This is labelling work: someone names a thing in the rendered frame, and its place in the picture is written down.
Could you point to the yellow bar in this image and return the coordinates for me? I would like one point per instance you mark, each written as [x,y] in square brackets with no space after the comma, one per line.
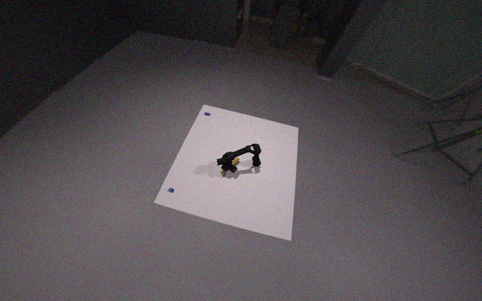
[234,161]

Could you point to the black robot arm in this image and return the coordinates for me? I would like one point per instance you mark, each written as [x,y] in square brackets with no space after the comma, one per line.
[230,156]

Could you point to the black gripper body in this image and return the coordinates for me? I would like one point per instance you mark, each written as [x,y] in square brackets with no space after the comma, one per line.
[233,168]

